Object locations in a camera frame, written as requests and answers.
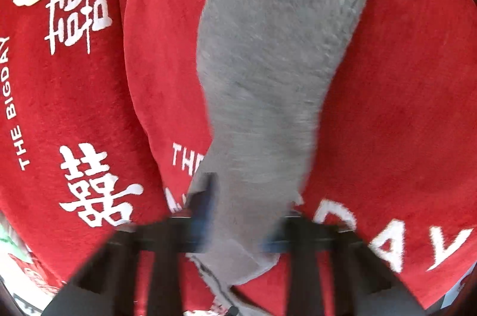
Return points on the colourful printed cloth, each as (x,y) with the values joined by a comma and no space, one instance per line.
(16,256)

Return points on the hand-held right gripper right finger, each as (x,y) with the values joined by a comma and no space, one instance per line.
(274,246)

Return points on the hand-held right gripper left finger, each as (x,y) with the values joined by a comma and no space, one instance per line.
(203,206)

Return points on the red round printed cushion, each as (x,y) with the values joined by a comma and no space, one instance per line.
(391,96)

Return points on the grey sock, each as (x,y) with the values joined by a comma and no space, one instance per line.
(268,70)

